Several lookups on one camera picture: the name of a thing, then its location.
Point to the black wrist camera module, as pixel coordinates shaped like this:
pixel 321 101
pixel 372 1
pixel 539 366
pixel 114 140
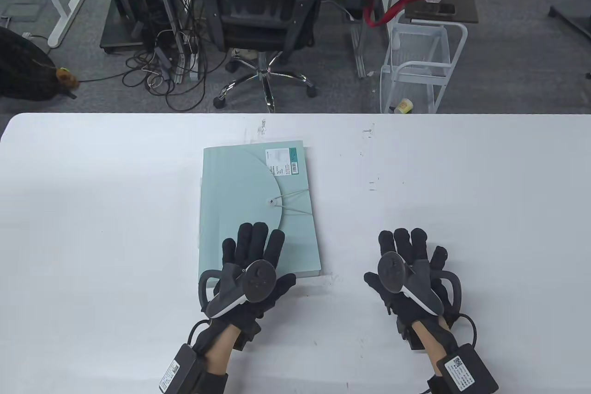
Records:
pixel 244 341
pixel 415 341

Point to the yellow paper cup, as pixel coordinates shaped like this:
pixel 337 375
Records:
pixel 405 106

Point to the aluminium frame foot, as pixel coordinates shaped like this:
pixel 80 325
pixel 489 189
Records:
pixel 359 57

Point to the black stand base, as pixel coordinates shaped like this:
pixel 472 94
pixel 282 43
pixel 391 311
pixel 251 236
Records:
pixel 572 20

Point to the grey floor hatch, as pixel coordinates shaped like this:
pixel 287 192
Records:
pixel 21 12

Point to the black and white controller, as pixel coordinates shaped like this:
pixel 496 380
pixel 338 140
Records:
pixel 258 278
pixel 392 271

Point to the black smartphone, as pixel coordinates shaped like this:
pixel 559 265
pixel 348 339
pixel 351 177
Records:
pixel 434 9

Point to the black labelled wrist box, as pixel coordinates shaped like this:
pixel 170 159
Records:
pixel 182 366
pixel 466 371

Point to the person's right hand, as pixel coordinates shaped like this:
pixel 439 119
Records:
pixel 406 246

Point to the white sneaker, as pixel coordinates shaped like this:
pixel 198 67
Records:
pixel 244 53

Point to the person's right forearm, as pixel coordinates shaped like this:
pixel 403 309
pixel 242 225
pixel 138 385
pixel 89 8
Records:
pixel 427 338

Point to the person's left hand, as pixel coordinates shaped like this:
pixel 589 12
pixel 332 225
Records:
pixel 249 246

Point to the black backpack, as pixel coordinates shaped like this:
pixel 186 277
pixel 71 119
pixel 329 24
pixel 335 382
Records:
pixel 23 70

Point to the brown plush toy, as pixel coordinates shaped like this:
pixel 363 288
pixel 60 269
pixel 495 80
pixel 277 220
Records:
pixel 67 77

